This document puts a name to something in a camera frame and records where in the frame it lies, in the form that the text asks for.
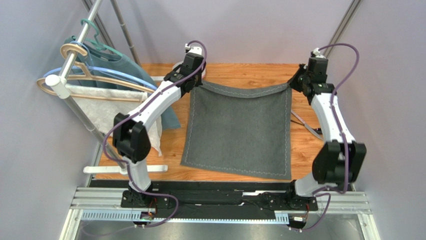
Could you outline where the grey cloth napkin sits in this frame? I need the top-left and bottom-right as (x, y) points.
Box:
(180, 81), (292, 180)

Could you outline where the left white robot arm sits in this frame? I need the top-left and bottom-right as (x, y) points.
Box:
(112, 52), (206, 196)

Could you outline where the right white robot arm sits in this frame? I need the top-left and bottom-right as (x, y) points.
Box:
(287, 56), (367, 197)

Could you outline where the white mesh cap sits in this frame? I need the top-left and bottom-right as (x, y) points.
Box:
(171, 61), (207, 79)

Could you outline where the teal shirt on hanger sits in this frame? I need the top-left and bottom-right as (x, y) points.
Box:
(75, 39), (181, 129)

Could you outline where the green hanger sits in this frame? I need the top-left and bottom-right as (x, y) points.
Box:
(80, 18), (124, 57)

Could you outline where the white towel on hanger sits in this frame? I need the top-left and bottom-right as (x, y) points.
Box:
(65, 83), (164, 157)

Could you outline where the light blue hanger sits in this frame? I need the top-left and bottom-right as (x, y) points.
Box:
(60, 41), (157, 93)

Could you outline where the beige wooden hanger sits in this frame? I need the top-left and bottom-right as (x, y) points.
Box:
(36, 43), (162, 105)

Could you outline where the white clothes rack base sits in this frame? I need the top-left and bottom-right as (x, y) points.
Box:
(83, 164), (168, 176)

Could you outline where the metal clothes rack pole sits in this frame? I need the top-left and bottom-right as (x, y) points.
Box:
(44, 0), (134, 176)

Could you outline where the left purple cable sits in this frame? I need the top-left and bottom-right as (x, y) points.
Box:
(79, 39), (209, 234)

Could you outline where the black mounting rail plate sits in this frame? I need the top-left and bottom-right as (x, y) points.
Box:
(88, 180), (353, 222)

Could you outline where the aluminium frame rail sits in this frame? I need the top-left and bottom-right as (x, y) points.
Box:
(60, 187), (380, 240)

